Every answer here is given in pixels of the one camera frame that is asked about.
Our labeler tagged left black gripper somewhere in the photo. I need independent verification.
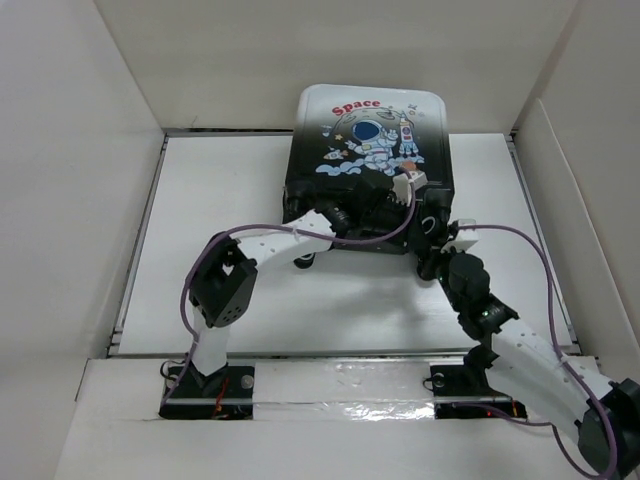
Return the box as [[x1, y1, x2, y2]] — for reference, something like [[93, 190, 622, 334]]
[[361, 195, 429, 248]]

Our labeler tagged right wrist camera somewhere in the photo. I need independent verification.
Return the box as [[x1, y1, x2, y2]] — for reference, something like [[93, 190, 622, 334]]
[[441, 219, 480, 253]]

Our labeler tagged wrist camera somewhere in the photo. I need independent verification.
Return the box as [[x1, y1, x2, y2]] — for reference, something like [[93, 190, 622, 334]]
[[441, 219, 480, 253], [392, 170, 428, 205]]

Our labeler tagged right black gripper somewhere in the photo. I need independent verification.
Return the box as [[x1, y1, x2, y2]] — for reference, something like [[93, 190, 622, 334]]
[[415, 239, 463, 314]]

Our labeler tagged small space-print suitcase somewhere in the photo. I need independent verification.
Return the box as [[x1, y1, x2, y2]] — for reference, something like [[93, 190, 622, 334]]
[[279, 83, 457, 271]]

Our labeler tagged purple cable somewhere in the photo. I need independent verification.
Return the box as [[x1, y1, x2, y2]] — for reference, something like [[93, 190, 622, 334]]
[[160, 169, 419, 416], [457, 224, 621, 476]]

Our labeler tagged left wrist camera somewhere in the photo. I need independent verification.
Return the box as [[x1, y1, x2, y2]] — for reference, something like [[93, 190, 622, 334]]
[[392, 170, 428, 205]]

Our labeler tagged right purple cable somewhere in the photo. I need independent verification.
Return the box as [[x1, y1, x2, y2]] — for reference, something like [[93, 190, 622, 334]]
[[457, 224, 621, 476]]

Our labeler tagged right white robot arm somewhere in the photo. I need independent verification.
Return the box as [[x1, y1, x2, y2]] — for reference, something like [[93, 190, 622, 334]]
[[417, 248, 639, 479]]

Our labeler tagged aluminium rail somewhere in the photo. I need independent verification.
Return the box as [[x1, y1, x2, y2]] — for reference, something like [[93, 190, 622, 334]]
[[104, 348, 470, 361]]

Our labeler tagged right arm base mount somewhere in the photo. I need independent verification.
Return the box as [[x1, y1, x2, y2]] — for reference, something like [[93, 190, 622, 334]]
[[423, 364, 528, 420]]

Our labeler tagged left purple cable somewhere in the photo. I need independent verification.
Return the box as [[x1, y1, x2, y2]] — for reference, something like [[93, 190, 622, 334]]
[[160, 169, 419, 416]]

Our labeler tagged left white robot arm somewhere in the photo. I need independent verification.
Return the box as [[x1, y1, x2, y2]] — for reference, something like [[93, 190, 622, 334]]
[[179, 173, 418, 397]]

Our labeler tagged silver foil tape strip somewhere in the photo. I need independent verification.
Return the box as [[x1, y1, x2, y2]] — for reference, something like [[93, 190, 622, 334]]
[[252, 359, 435, 422]]

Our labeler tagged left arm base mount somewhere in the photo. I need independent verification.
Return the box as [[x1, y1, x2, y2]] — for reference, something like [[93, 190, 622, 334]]
[[159, 364, 255, 421]]

